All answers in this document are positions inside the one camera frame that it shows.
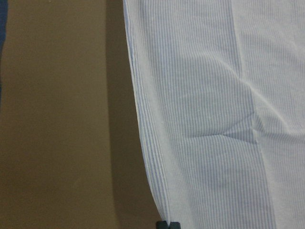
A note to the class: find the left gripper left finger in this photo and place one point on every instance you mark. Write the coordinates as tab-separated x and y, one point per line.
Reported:
161	225

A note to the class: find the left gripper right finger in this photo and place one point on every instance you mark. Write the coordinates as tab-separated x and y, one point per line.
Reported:
174	225

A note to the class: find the light blue striped shirt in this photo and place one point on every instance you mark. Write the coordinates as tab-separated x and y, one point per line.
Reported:
219	87

